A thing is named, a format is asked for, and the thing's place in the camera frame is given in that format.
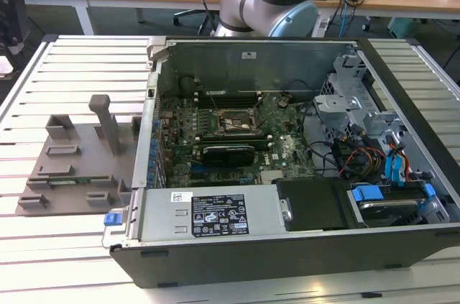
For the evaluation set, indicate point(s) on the CPU socket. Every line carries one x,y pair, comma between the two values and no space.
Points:
231,117

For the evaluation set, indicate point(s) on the black RAM slot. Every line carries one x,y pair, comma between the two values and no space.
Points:
237,102
237,98
230,134
237,105
264,145
237,94
230,137
230,141

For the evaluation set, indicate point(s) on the black graphics card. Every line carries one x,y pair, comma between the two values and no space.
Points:
228,155

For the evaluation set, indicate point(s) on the metal socket locking lever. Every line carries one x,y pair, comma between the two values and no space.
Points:
214,102

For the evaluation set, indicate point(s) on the blue expansion slot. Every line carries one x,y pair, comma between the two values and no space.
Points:
196,168

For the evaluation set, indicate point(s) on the green motherboard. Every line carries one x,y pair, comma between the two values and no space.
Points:
287,153

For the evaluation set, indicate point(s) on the round coin cell battery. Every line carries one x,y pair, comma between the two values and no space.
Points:
284,101

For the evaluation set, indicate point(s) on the silver finned heatsink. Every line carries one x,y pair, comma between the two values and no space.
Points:
272,177

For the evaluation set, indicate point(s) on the silver power supply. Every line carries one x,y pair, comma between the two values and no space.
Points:
161,210

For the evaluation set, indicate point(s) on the silver metal drive cage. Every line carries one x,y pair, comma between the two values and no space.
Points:
338,102

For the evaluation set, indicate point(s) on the black office chair base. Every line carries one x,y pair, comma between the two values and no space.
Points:
177,18

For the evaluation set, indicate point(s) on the black silver PC case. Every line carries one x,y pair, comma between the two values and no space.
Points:
251,264

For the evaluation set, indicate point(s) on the white power strip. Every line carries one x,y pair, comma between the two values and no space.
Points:
321,27

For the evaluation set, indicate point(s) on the blue plastic case latch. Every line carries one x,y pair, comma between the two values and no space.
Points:
112,219

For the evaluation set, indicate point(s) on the hard disk in blue carrier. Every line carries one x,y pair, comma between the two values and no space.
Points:
366,196

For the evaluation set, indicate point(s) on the grey parts rack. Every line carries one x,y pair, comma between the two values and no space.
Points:
82,174

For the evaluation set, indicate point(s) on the green RAM stick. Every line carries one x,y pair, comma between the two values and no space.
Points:
64,182

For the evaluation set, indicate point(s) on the pale teal bin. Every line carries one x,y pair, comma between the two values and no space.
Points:
406,27

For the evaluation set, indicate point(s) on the black ribbed bulky object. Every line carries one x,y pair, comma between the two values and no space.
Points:
12,20

